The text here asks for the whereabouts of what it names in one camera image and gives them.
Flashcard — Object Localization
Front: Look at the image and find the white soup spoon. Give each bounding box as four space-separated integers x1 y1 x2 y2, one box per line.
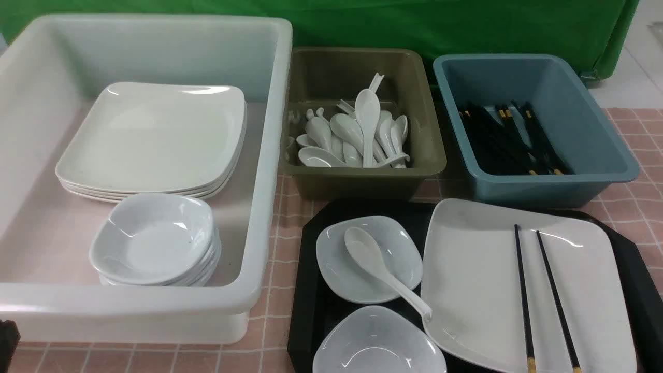
344 227 433 323

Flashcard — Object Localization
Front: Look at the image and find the white small dish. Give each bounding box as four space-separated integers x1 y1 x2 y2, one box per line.
315 216 423 305

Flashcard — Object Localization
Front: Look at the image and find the white bowl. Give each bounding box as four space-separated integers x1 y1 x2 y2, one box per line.
312 305 448 372

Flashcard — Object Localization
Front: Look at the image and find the large white square plate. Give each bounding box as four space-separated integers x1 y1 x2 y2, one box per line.
421 198 637 372

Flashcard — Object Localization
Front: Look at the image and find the black chopstick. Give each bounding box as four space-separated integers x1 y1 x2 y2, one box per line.
514 224 537 372
536 231 583 372

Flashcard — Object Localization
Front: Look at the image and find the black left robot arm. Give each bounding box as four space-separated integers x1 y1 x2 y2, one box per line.
0 320 21 372

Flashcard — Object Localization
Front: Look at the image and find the pile of white spoons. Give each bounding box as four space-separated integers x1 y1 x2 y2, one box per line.
285 73 411 168

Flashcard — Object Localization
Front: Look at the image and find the olive green plastic bin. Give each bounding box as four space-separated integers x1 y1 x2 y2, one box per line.
280 47 447 200

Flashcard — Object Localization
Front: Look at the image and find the upright white spoon in bin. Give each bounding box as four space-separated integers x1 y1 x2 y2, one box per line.
354 88 381 168

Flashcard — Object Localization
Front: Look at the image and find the pile of black chopsticks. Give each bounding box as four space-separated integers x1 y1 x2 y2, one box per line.
457 102 573 176

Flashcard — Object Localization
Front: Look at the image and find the pink checkered tablecloth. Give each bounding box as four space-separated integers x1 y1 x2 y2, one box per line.
9 108 661 372

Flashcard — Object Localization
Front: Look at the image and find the stack of white bowls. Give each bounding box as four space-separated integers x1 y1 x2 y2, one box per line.
89 193 222 286

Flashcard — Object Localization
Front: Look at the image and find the stack of white square plates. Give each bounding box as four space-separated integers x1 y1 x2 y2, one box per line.
54 82 247 203

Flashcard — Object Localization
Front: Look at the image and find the blue plastic bin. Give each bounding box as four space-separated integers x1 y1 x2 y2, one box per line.
433 54 639 208

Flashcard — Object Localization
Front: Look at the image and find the large white plastic tub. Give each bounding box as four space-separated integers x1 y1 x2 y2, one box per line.
1 14 292 345

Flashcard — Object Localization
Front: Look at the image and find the green backdrop cloth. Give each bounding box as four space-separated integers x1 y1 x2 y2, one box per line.
1 1 639 79

